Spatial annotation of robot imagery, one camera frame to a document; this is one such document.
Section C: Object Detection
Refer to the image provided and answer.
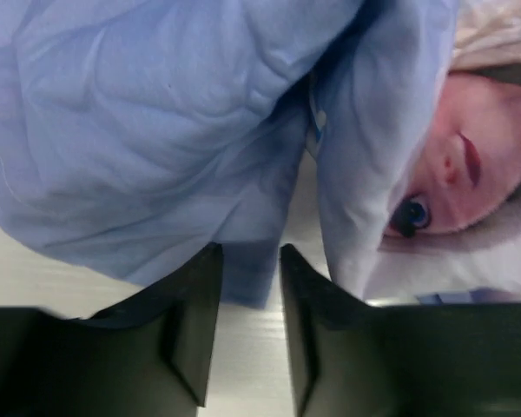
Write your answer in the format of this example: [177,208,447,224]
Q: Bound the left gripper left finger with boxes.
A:
[0,244,223,416]

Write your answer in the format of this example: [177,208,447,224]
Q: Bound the blue princess print cloth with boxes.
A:
[0,1,521,307]

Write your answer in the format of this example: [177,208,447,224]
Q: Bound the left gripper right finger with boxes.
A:
[280,245,521,416]

